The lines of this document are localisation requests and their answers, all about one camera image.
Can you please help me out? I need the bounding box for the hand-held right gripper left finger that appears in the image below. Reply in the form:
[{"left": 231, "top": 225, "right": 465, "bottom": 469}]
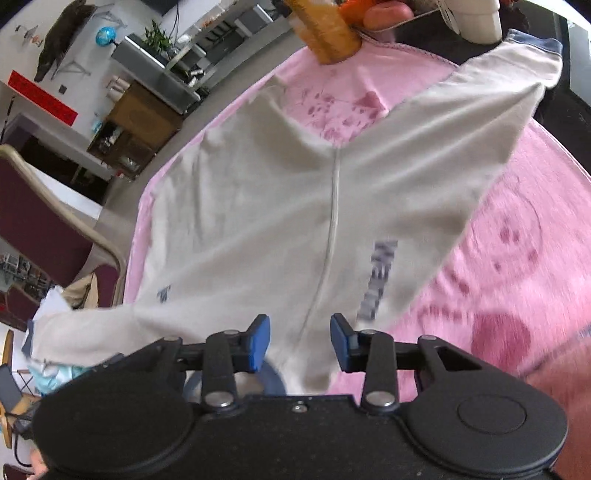
[{"left": 99, "top": 314, "right": 271, "bottom": 414}]

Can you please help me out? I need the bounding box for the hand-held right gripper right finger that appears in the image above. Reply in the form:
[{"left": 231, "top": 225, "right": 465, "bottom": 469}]
[{"left": 329, "top": 313, "right": 525, "bottom": 414}]

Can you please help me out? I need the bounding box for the white sweatshirt with blue cuffs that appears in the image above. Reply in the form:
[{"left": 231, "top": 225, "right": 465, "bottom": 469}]
[{"left": 22, "top": 28, "right": 565, "bottom": 397}]

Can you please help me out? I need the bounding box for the person's right forearm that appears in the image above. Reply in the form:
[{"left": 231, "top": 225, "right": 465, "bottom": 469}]
[{"left": 519, "top": 333, "right": 591, "bottom": 480}]

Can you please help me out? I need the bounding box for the tan cloth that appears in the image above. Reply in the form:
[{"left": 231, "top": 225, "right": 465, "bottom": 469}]
[{"left": 62, "top": 272, "right": 100, "bottom": 310}]

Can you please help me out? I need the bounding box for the pink printed blanket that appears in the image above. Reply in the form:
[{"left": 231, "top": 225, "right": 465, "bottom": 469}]
[{"left": 124, "top": 41, "right": 591, "bottom": 403}]

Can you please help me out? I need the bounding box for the light blue cloth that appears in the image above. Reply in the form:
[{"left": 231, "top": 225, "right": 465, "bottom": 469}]
[{"left": 28, "top": 362, "right": 90, "bottom": 397}]

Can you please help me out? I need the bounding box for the pale grey cloth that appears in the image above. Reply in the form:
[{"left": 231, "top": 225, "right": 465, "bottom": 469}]
[{"left": 28, "top": 285, "right": 77, "bottom": 333}]

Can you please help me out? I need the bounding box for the wooden cabinet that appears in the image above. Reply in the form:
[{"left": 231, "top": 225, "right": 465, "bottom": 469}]
[{"left": 86, "top": 80, "right": 184, "bottom": 180}]

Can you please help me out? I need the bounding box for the grey metal shelf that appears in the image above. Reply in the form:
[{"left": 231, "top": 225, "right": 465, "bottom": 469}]
[{"left": 111, "top": 0, "right": 296, "bottom": 116}]

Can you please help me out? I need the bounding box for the green potted plant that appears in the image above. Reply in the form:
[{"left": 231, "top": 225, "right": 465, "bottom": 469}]
[{"left": 143, "top": 19, "right": 172, "bottom": 54}]

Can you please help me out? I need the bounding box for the orange soft toy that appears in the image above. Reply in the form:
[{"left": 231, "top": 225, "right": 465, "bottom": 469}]
[{"left": 339, "top": 0, "right": 377, "bottom": 27}]

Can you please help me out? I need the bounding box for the white cup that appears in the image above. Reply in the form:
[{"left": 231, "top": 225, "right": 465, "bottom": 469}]
[{"left": 436, "top": 0, "right": 504, "bottom": 44}]

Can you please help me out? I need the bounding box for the dark stuffed animal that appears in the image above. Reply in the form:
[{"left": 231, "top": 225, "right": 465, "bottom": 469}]
[{"left": 33, "top": 0, "right": 98, "bottom": 84}]

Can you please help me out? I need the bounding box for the maroon chair with wooden frame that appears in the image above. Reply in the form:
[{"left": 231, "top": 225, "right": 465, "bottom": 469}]
[{"left": 0, "top": 144, "right": 127, "bottom": 330}]

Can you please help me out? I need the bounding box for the red wall banner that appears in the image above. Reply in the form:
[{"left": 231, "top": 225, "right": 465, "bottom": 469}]
[{"left": 8, "top": 70, "right": 78, "bottom": 126}]

